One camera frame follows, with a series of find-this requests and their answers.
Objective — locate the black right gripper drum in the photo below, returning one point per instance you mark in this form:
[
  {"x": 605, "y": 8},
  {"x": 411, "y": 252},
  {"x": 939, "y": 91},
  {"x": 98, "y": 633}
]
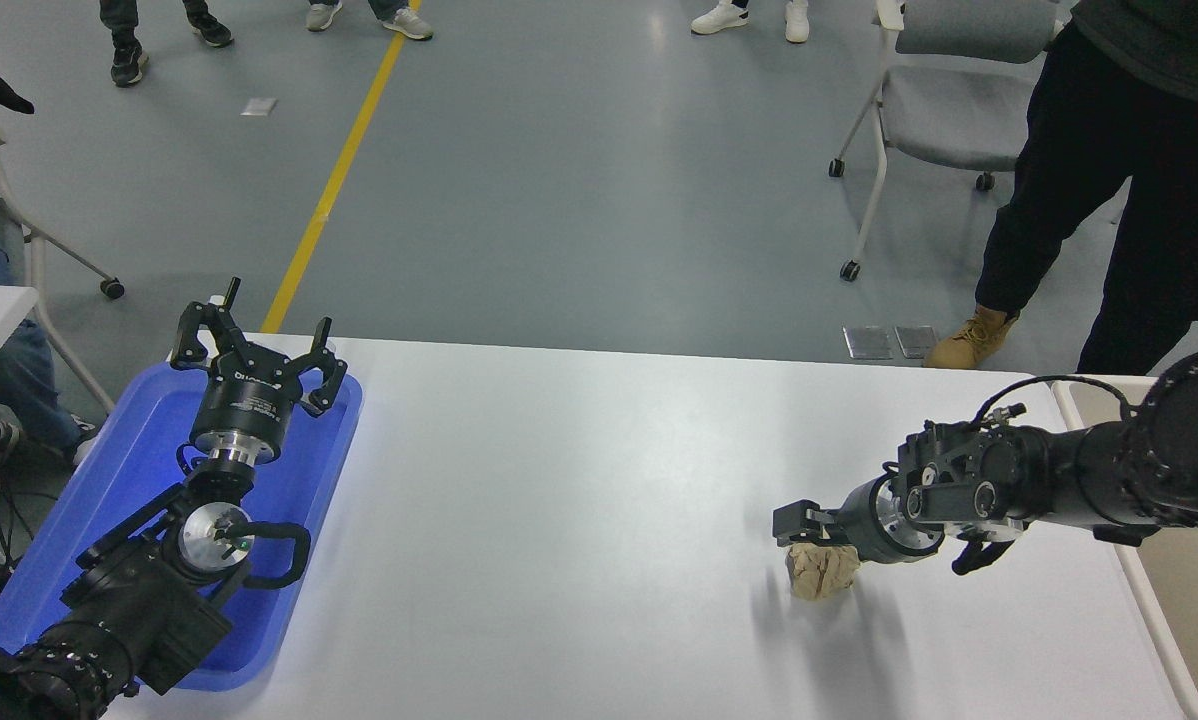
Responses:
[{"x": 862, "y": 520}]

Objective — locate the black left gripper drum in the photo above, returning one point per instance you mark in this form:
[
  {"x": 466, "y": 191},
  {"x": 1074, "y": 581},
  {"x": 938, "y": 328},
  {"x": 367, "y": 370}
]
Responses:
[{"x": 244, "y": 405}]

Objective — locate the tan paper ball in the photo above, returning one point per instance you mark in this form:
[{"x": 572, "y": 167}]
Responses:
[{"x": 821, "y": 575}]

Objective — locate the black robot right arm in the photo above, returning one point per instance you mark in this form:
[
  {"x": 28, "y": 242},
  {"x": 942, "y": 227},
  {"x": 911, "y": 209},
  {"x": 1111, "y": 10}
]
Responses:
[{"x": 1079, "y": 470}]

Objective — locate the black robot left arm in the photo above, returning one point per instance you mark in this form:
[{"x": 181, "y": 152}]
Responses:
[{"x": 139, "y": 600}]

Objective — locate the blue plastic tray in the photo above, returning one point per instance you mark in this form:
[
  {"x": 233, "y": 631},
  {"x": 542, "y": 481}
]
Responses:
[{"x": 129, "y": 470}]

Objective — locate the silver floor plate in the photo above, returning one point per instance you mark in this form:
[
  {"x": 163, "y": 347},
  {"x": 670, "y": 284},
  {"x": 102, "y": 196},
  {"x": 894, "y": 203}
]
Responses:
[
  {"x": 867, "y": 342},
  {"x": 915, "y": 341}
]

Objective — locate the person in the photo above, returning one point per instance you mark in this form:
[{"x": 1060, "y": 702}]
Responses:
[
  {"x": 34, "y": 375},
  {"x": 129, "y": 60},
  {"x": 1109, "y": 150},
  {"x": 406, "y": 22},
  {"x": 719, "y": 18}
]

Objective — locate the white-framed wheeled chair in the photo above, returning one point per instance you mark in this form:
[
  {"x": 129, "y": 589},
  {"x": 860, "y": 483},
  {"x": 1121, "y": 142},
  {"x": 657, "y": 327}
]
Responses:
[{"x": 37, "y": 262}]

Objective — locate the large pale bin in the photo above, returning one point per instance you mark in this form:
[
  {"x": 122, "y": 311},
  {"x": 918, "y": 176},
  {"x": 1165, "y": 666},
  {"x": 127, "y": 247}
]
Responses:
[{"x": 1189, "y": 620}]

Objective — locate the grey wheeled chair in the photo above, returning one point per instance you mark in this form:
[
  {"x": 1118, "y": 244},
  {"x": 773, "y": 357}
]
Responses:
[{"x": 949, "y": 110}]

